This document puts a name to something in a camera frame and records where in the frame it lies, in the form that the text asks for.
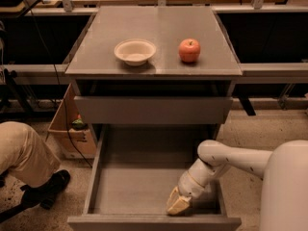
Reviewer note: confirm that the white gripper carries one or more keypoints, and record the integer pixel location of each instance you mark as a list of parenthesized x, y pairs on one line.
[(189, 186)]

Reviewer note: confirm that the grey drawer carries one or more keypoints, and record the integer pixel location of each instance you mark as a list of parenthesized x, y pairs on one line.
[(135, 169), (153, 110)]

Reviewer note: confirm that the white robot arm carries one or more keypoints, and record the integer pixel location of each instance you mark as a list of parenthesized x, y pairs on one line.
[(284, 171)]

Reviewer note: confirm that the grey top drawer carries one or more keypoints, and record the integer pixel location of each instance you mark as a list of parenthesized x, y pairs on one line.
[(153, 110)]

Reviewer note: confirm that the grey drawer cabinet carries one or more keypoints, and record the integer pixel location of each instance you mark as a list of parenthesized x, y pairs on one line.
[(96, 71)]

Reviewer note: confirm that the cardboard box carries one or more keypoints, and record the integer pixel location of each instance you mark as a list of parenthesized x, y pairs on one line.
[(73, 143)]

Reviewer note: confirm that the green toy in box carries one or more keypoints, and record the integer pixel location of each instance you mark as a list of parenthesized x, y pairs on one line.
[(78, 123)]

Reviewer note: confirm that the black shoe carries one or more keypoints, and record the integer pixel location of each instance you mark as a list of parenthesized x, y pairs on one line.
[(45, 195)]

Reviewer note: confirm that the red apple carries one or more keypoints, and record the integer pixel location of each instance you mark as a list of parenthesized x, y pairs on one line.
[(189, 50)]

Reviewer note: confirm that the white paper bowl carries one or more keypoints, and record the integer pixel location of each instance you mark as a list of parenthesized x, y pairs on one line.
[(135, 52)]

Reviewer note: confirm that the black chair leg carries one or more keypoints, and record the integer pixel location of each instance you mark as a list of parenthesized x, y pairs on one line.
[(12, 212)]

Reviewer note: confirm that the person leg beige trousers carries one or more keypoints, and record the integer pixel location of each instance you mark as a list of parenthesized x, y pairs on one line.
[(25, 155)]

